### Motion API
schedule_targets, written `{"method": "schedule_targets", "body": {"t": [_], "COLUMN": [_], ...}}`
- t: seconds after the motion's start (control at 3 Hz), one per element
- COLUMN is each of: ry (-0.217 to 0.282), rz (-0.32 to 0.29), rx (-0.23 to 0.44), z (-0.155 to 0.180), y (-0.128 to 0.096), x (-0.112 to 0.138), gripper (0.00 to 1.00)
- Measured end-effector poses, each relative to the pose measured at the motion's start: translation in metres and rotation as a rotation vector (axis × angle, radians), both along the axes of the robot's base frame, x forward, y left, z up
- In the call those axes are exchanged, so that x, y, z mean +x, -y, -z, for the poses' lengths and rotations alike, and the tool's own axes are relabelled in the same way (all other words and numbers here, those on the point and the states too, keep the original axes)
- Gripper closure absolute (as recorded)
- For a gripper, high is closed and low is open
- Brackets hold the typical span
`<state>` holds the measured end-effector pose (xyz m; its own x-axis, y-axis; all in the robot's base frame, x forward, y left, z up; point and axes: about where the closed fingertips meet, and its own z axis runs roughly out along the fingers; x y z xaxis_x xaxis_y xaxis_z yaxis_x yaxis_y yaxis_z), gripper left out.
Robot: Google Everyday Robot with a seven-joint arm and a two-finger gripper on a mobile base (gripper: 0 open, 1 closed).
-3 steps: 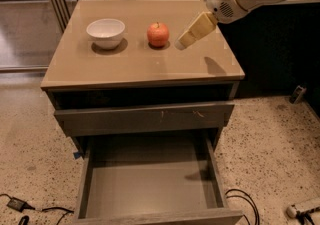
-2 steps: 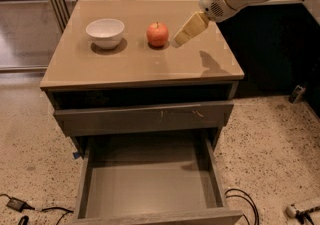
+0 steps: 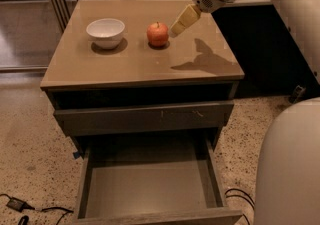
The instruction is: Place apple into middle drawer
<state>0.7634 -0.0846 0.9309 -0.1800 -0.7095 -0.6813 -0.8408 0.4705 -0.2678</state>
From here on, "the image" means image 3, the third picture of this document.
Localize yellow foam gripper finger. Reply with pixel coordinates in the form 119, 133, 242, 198
169, 4, 201, 38

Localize red apple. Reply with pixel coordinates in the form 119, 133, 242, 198
147, 22, 169, 47

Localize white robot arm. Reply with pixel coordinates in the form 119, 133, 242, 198
169, 0, 320, 225

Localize grey wooden drawer cabinet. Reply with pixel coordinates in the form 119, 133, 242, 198
40, 0, 245, 225

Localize closed grey top drawer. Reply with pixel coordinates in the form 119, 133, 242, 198
54, 101, 234, 136

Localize open grey middle drawer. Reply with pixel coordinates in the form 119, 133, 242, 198
73, 130, 242, 225

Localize white ceramic bowl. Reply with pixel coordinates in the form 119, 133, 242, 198
86, 18, 125, 49

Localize small dark floor object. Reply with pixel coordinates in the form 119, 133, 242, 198
289, 85, 306, 104

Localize blue tape piece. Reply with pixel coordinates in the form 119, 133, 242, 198
73, 151, 80, 160

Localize black looped cable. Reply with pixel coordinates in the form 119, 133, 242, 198
224, 188, 256, 225

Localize black power adapter with cable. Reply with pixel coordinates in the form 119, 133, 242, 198
0, 193, 73, 225

